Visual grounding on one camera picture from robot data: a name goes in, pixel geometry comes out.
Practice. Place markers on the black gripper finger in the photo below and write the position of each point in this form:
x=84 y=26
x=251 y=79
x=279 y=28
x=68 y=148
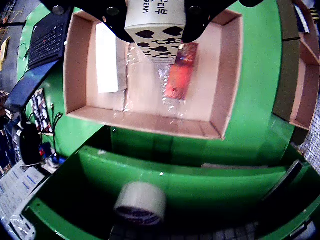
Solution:
x=100 y=10
x=205 y=12

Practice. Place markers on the cow print hand cream box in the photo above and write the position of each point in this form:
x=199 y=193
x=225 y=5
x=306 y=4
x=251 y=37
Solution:
x=155 y=15

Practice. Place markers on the long white barcode box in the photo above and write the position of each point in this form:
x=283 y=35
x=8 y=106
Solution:
x=107 y=62

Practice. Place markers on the large cardboard tray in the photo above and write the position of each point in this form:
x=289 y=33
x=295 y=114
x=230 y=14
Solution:
x=220 y=75

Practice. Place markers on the orange honeycomb print box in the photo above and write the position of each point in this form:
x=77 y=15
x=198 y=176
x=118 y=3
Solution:
x=180 y=75

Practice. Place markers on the cardboard box with flap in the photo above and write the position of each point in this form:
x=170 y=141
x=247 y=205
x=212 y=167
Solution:
x=287 y=80

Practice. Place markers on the black laptop keyboard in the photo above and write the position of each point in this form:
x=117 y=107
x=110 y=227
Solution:
x=47 y=40

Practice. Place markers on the clear plastic film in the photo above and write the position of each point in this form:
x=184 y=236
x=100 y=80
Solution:
x=145 y=82

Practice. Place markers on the yellow cloth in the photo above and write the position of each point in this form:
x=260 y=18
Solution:
x=3 y=50

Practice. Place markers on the blue panel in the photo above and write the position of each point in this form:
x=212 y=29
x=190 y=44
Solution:
x=25 y=85

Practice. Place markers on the cow print strip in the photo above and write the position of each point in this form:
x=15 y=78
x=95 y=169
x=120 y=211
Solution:
x=41 y=110

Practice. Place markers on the black desk object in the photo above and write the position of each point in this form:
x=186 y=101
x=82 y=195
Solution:
x=28 y=145

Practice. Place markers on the green metal shelf unit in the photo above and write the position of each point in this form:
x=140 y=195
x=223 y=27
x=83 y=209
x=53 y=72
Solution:
x=175 y=187

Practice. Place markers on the black smartphone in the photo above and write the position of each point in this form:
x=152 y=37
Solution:
x=282 y=183

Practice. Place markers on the white tape roll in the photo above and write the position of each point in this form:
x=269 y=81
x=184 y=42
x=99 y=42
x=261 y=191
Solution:
x=142 y=202

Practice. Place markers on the printed paper sheets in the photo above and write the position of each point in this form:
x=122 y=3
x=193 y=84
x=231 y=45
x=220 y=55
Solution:
x=15 y=190

